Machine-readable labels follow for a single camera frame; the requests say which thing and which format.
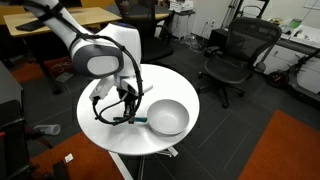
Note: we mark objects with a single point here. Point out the white round bowl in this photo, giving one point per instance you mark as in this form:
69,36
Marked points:
168,115

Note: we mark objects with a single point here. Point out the flat grey floor plate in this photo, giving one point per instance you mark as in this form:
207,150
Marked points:
63,77

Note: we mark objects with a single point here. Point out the small white card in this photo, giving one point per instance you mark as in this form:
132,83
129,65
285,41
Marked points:
68,158

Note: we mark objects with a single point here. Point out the teal marker pen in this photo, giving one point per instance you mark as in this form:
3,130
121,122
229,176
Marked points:
141,119

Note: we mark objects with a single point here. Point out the white printer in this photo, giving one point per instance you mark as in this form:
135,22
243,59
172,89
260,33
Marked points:
181,5

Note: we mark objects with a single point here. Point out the black keyboard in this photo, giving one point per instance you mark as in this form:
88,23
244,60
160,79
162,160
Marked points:
26,26

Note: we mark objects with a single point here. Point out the black chair with armrest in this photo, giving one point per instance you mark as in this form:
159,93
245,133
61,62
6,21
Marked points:
15,146

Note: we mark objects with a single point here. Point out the black electric scooter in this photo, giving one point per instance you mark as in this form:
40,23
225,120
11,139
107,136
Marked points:
298,80

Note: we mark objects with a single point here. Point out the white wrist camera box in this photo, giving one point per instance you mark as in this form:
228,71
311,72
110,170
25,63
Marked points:
101,88

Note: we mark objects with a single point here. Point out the black padded office chair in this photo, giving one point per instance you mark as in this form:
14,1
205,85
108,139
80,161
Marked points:
155,46

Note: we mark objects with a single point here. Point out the grey cabinet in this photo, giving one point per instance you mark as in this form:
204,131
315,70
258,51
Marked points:
9,86

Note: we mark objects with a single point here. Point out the clear plastic bottle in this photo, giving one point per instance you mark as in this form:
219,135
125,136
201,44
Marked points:
48,129

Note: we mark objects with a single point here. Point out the white side counter cabinet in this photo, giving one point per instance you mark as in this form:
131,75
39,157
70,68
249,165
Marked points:
293,58

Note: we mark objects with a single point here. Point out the white table base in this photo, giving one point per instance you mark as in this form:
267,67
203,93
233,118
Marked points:
121,166

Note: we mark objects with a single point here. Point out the green item on counter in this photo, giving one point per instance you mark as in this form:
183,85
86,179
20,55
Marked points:
294,23

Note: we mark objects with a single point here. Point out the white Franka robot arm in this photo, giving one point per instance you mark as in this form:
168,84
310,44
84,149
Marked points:
100,50

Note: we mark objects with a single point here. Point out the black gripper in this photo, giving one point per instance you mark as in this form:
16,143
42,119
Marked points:
126,95

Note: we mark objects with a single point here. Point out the black box on floor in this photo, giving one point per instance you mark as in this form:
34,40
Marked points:
218,38

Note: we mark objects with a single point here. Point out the black mesh office chair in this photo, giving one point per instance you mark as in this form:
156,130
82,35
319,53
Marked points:
233,65

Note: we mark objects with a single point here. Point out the white cabinet under printer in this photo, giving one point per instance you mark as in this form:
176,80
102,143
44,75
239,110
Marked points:
182,25

